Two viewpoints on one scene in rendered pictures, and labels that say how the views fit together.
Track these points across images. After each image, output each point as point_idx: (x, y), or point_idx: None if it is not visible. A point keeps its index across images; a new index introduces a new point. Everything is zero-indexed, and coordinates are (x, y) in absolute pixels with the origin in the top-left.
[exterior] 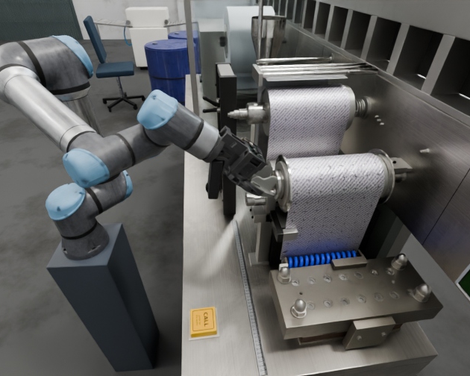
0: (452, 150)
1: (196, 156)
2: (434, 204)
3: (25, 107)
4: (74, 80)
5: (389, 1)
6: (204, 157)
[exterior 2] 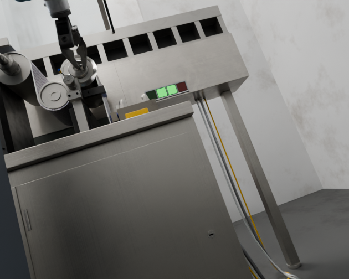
0: (107, 73)
1: (65, 5)
2: (118, 93)
3: None
4: None
5: (26, 54)
6: (68, 9)
